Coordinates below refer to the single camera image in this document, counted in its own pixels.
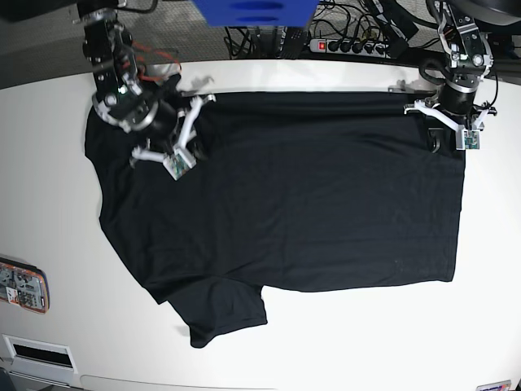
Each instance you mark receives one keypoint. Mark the black T-shirt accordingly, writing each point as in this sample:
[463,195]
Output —
[306,192]

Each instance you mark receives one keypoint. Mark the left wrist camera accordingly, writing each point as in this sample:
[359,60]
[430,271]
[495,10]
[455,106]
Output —
[467,139]

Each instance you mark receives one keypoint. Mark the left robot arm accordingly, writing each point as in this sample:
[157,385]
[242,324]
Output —
[468,60]

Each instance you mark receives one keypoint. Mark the blue plastic bin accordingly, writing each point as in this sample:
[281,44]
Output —
[237,13]

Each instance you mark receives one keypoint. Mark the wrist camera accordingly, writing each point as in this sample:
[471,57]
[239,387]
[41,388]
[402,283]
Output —
[179,163]
[467,139]

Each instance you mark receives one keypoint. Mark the orange-edged circuit board case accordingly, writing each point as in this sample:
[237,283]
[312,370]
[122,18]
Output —
[25,286]

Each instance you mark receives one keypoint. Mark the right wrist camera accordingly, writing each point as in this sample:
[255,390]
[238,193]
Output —
[179,163]

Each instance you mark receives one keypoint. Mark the sticker at table edge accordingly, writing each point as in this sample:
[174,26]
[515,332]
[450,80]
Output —
[497,386]

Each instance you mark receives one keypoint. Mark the white power strip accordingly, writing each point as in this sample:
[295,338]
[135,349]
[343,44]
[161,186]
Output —
[350,46]

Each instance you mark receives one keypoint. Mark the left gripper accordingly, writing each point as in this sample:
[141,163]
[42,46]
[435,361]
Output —
[454,107]

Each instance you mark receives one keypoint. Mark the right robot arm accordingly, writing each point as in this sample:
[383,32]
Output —
[130,99]

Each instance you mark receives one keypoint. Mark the white table cable slot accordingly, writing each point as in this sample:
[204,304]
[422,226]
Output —
[26,353]

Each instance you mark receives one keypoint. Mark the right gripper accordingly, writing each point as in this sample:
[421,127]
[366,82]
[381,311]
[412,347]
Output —
[173,129]

